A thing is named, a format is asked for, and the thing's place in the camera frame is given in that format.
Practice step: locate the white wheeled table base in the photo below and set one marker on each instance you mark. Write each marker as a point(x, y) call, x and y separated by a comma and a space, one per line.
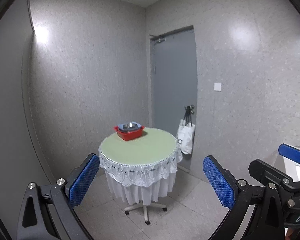
point(146, 208)

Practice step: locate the round table with white skirt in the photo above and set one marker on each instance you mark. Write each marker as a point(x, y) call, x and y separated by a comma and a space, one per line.
point(137, 150)

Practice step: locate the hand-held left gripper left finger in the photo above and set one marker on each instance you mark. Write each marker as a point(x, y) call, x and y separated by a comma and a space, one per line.
point(83, 180)

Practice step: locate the white wall switch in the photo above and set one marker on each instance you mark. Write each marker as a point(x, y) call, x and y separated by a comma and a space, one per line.
point(217, 86)

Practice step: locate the grey door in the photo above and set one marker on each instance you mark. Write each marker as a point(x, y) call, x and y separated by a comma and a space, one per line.
point(175, 80)

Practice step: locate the red plastic basin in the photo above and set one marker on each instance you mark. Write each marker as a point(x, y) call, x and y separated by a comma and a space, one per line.
point(130, 136)

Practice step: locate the metal door closer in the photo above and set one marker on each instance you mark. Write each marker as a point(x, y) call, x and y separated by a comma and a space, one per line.
point(160, 39)

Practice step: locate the small steel bowl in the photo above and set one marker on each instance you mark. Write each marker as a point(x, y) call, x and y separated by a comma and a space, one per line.
point(130, 125)

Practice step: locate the blue square plate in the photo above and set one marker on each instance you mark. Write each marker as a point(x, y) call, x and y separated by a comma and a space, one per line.
point(140, 126)

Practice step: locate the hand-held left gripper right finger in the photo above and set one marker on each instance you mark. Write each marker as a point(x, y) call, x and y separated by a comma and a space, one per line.
point(217, 182)

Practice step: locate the white tote bag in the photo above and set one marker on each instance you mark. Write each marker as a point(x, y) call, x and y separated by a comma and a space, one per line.
point(186, 137)

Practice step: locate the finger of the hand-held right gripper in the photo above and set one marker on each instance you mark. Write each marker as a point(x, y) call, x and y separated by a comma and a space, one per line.
point(265, 171)
point(291, 153)

